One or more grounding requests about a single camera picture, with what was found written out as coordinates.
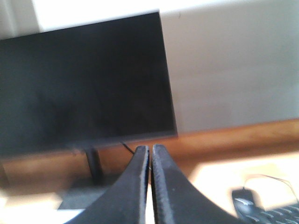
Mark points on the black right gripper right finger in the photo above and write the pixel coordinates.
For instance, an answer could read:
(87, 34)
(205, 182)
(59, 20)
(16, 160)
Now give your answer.
(176, 200)

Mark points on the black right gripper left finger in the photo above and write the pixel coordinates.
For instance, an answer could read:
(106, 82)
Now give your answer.
(125, 201)

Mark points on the white paper sheet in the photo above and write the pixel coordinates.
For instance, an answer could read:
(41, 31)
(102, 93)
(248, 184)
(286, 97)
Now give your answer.
(34, 209)

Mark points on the black computer mouse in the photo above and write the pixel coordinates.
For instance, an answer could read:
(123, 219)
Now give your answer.
(244, 202)

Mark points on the black keyboard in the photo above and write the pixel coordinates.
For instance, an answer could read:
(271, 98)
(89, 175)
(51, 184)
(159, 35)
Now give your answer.
(284, 215)

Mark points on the black computer monitor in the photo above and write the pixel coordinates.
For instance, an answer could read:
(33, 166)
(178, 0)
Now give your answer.
(85, 87)

